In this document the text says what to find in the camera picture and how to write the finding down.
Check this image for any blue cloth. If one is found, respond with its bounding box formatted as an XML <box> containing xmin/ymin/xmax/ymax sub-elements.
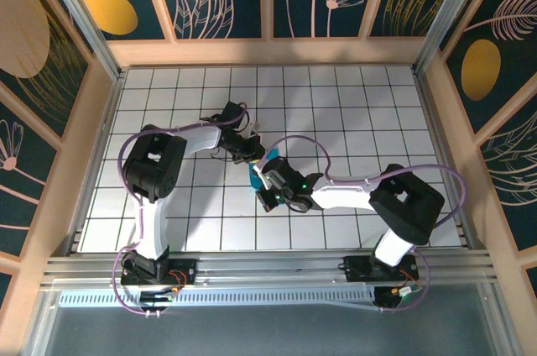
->
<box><xmin>248</xmin><ymin>148</ymin><xmax>281</xmax><ymax>194</ymax></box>

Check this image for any white grid board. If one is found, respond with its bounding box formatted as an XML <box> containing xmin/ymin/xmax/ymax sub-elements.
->
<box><xmin>79</xmin><ymin>65</ymin><xmax>467</xmax><ymax>254</ymax></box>

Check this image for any black electronics box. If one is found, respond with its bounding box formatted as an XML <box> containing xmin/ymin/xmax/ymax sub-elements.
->
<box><xmin>372</xmin><ymin>285</ymin><xmax>423</xmax><ymax>310</ymax></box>
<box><xmin>139</xmin><ymin>287</ymin><xmax>177</xmax><ymax>311</ymax></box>

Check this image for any aluminium mounting rail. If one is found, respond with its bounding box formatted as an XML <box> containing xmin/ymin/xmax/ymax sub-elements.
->
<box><xmin>39</xmin><ymin>249</ymin><xmax>500</xmax><ymax>290</ymax></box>

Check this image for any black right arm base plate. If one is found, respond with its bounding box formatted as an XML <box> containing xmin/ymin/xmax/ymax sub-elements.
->
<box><xmin>342</xmin><ymin>254</ymin><xmax>420</xmax><ymax>284</ymax></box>

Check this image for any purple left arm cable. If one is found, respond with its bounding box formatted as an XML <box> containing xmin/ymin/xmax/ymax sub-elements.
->
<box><xmin>112</xmin><ymin>102</ymin><xmax>258</xmax><ymax>317</ymax></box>

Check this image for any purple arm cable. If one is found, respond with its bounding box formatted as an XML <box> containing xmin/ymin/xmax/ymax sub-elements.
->
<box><xmin>112</xmin><ymin>102</ymin><xmax>258</xmax><ymax>317</ymax></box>
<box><xmin>251</xmin><ymin>133</ymin><xmax>469</xmax><ymax>314</ymax></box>

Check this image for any slotted grey cable duct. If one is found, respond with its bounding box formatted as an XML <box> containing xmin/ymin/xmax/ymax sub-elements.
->
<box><xmin>58</xmin><ymin>286</ymin><xmax>378</xmax><ymax>311</ymax></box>

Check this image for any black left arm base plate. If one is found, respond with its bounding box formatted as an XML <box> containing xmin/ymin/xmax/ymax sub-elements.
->
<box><xmin>120</xmin><ymin>257</ymin><xmax>198</xmax><ymax>286</ymax></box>

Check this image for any aluminium side rail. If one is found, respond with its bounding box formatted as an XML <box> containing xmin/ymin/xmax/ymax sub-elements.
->
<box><xmin>414</xmin><ymin>70</ymin><xmax>480</xmax><ymax>253</ymax></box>
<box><xmin>65</xmin><ymin>70</ymin><xmax>128</xmax><ymax>257</ymax></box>

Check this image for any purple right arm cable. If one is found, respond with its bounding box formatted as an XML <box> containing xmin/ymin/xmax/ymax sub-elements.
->
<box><xmin>251</xmin><ymin>133</ymin><xmax>469</xmax><ymax>314</ymax></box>

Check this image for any aluminium corner post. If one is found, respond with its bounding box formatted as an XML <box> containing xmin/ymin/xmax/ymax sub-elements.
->
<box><xmin>35</xmin><ymin>0</ymin><xmax>127</xmax><ymax>80</ymax></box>
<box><xmin>412</xmin><ymin>0</ymin><xmax>496</xmax><ymax>76</ymax></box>

